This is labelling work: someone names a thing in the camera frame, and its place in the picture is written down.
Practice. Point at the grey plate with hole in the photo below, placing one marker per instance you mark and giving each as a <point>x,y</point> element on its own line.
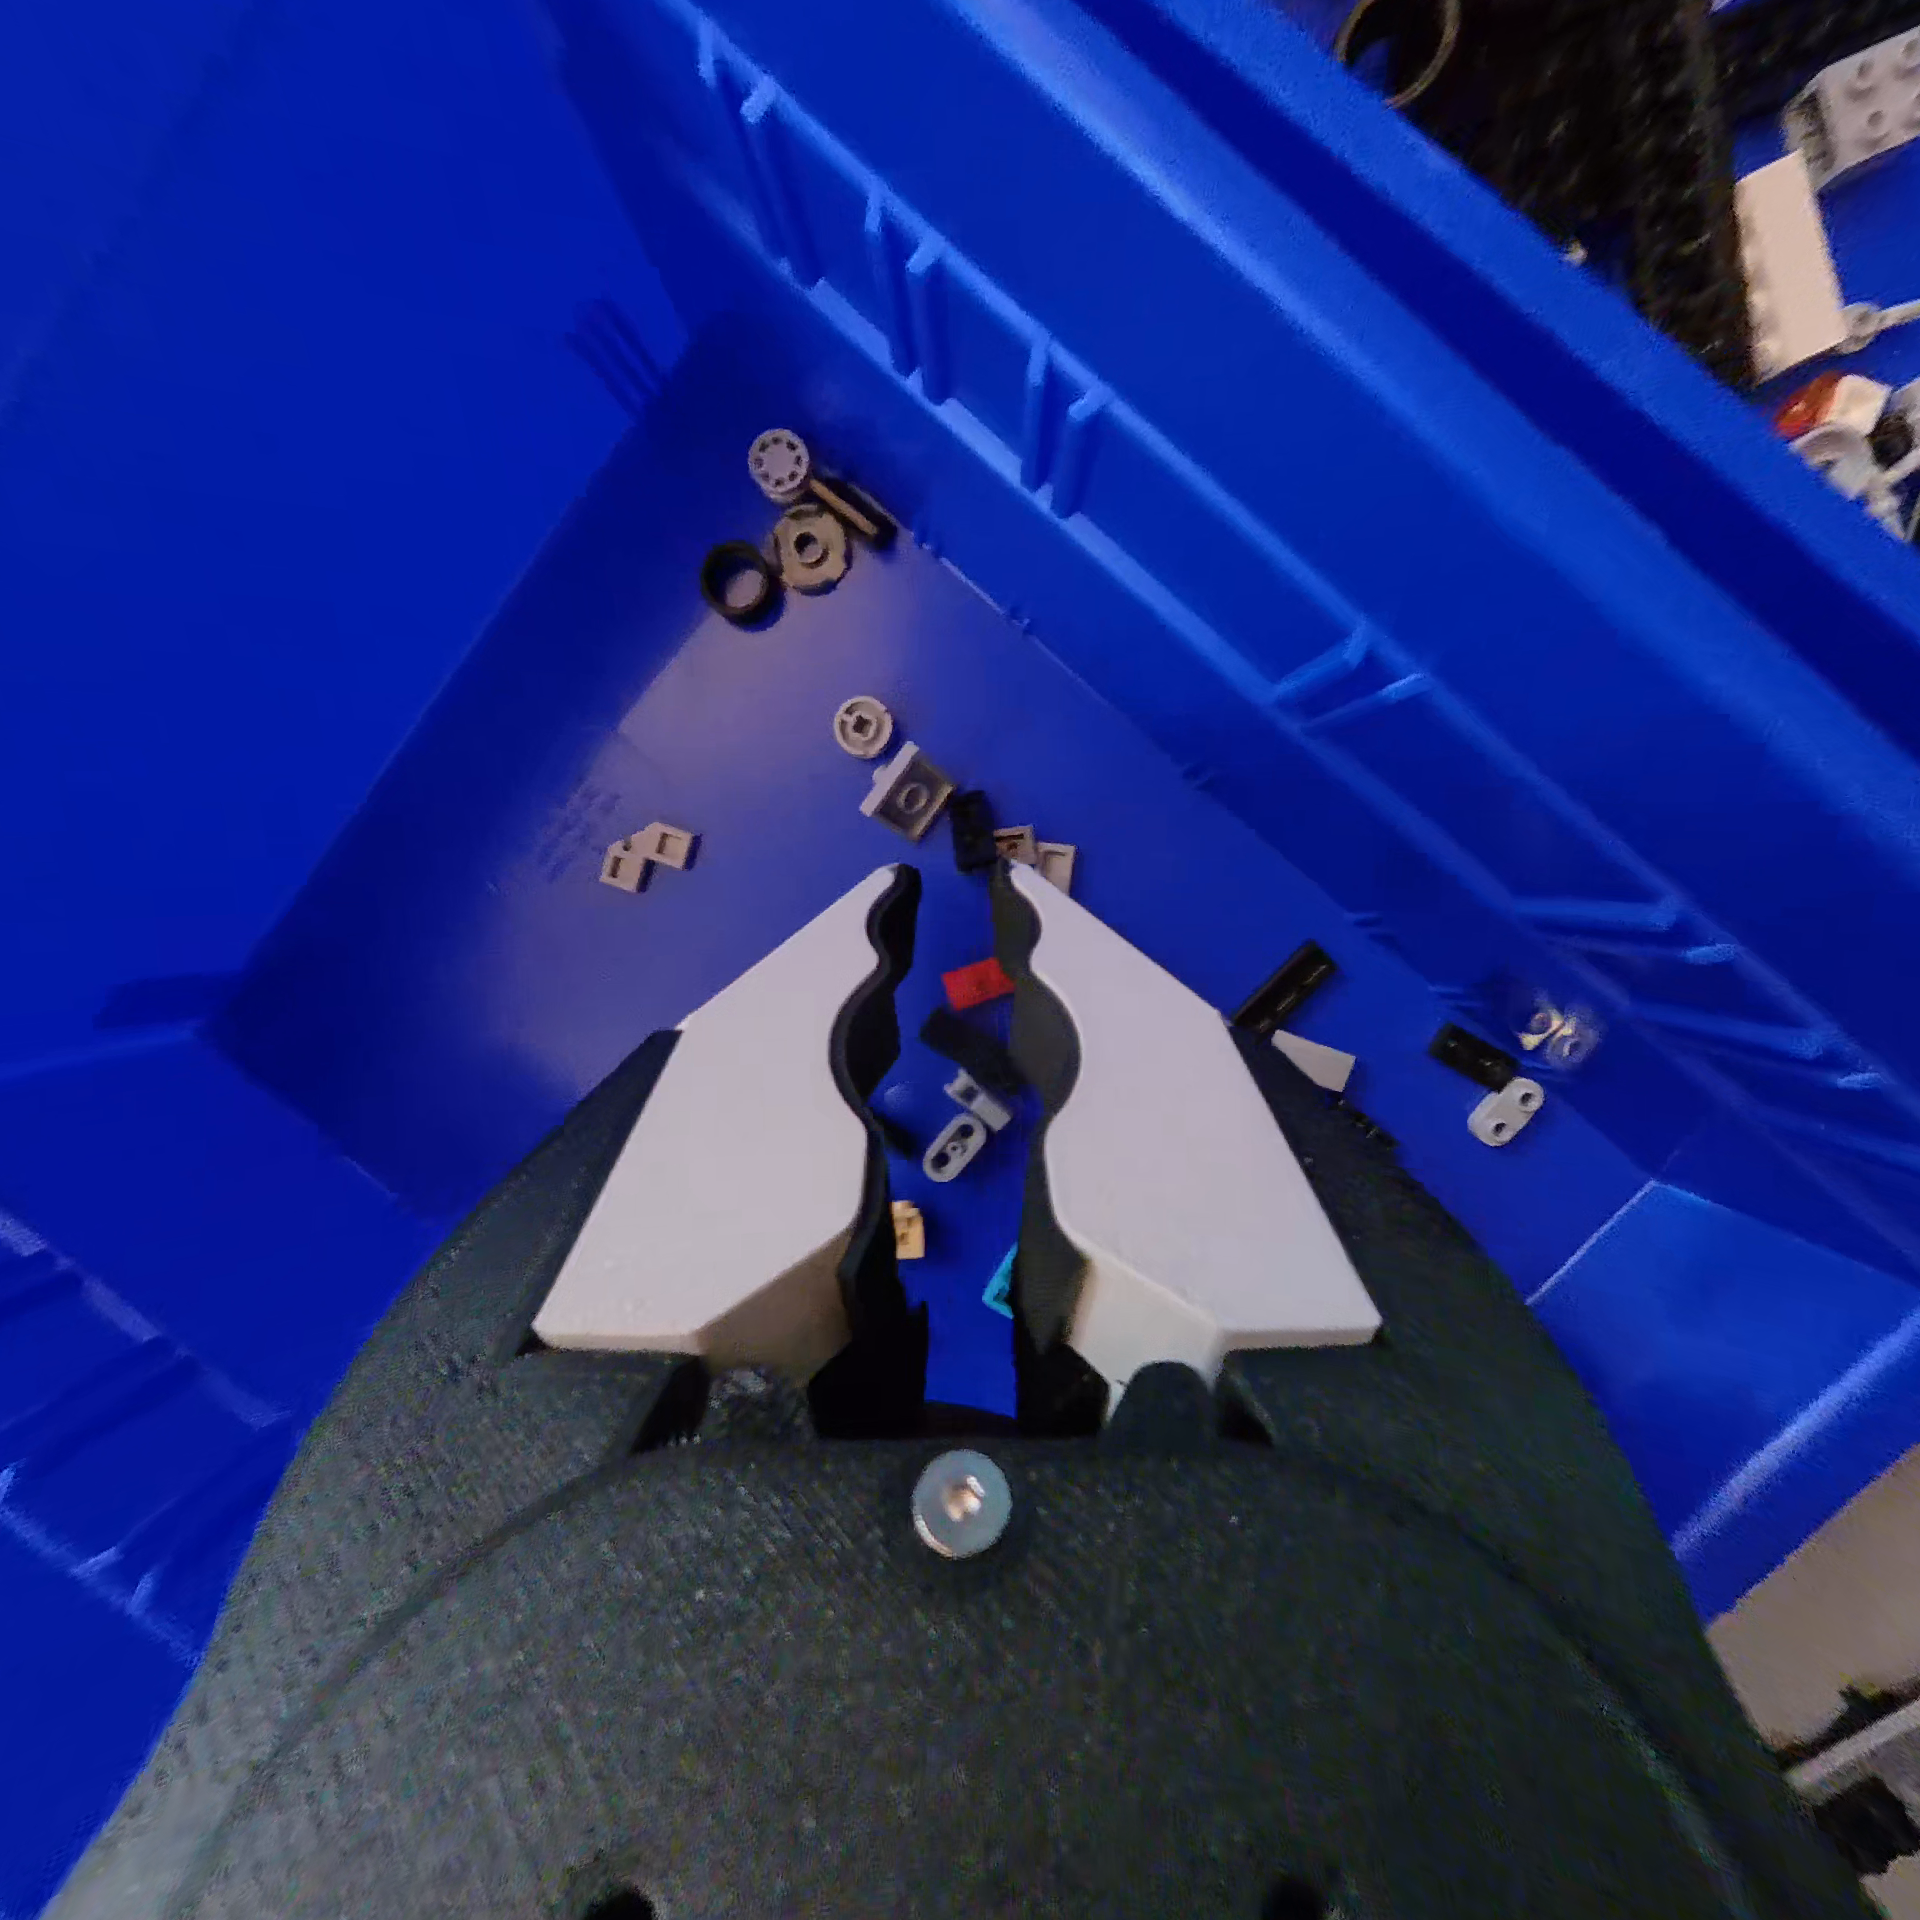
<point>961,1131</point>

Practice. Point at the small black brick piece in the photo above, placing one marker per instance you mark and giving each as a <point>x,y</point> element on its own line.
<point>967,1042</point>

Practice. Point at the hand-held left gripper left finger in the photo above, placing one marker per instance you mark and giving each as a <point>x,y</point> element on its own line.
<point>734,1154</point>

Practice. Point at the tan small brick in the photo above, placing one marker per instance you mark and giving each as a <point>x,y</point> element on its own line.
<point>909,1231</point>

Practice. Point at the grey corner piece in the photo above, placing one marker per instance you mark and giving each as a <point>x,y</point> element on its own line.
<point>645,857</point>

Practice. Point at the grey square plate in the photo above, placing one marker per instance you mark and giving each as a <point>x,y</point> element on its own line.
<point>907,792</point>

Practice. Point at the black rubber track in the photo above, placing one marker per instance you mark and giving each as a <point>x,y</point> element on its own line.
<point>1576,150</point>

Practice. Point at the cyan small piece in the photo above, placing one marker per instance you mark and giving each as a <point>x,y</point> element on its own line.
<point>1000,1287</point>

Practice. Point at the blue plastic bin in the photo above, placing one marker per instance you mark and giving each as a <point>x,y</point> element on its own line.
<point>376,451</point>
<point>1894,247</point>

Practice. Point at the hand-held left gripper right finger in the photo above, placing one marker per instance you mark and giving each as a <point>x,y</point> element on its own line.
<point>1184,1184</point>

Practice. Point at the red small plate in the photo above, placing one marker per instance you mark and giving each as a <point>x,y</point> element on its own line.
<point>976,984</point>

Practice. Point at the black flat plate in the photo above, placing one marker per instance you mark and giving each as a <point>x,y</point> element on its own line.
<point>1472,1055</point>
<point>1284,987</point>

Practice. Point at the tan bar piece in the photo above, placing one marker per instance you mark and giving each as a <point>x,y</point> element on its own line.
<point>856,511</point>

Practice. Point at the grey studded brick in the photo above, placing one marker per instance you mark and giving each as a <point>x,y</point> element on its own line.
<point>1853,89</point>

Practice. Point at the grey two-hole plate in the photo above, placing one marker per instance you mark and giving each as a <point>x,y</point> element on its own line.
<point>1504,1114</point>

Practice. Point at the dark grey round piece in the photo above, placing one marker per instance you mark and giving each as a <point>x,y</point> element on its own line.
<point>813,549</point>

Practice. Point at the black clip piece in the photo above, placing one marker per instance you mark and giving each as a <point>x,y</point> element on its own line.
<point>973,830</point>

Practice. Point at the clear small piece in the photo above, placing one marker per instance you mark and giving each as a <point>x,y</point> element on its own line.
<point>1553,1025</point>

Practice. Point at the grey round wheel hub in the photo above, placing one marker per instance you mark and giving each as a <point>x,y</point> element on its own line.
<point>779,464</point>

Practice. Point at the grey round plate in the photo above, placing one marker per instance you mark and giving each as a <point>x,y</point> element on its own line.
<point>864,728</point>

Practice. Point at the white brick piece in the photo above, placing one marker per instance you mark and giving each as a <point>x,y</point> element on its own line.
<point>1792,271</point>

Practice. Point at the light grey wedge piece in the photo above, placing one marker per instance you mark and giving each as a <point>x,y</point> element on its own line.
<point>1317,1062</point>

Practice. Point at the white red brick pieces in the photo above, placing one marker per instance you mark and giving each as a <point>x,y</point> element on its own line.
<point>1853,434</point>

